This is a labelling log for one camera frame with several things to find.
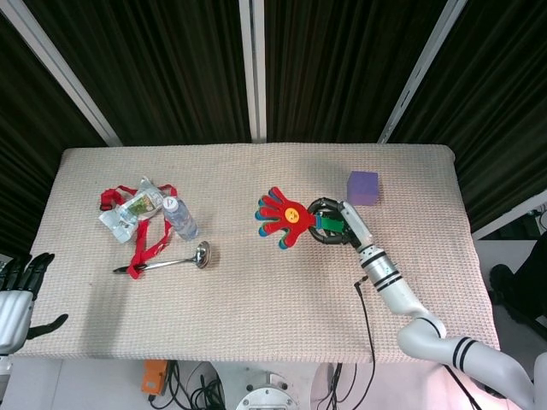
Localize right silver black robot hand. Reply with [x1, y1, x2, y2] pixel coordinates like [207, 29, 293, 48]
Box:
[308, 196, 373, 253]

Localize beige waffle tablecloth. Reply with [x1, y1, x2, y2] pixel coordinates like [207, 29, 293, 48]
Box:
[19, 143, 502, 365]

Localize crumpled plastic snack bag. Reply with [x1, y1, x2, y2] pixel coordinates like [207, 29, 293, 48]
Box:
[98, 175, 170, 244]

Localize black pleated curtain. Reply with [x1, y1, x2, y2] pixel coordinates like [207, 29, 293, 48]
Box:
[0, 0, 547, 253]

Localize stainless steel ladle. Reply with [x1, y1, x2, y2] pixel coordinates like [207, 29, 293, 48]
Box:
[113, 241, 214, 274]

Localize clear plastic water bottle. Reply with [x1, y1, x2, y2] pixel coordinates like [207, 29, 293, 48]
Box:
[161, 196, 200, 242]

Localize purple foam cube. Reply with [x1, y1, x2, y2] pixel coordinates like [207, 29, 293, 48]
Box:
[345, 170, 380, 208]

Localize red hand clapper green handle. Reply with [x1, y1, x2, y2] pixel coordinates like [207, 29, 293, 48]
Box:
[255, 186, 345, 250]

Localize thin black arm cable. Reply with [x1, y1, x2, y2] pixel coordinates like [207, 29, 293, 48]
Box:
[353, 275, 378, 388]

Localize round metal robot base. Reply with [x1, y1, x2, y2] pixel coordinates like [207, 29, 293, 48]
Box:
[236, 370, 300, 410]

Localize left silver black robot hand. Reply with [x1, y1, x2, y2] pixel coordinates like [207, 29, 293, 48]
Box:
[0, 252, 69, 355]

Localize red ribbon strap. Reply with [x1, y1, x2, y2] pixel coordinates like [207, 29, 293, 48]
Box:
[99, 184, 179, 281]

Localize orange box under table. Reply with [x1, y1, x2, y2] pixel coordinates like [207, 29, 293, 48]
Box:
[143, 360, 168, 396]

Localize white frame post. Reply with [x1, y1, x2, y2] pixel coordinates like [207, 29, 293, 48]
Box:
[238, 0, 268, 144]
[0, 0, 122, 146]
[378, 0, 473, 144]

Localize black floor cables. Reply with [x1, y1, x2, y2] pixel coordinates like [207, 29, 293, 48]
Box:
[147, 360, 232, 410]

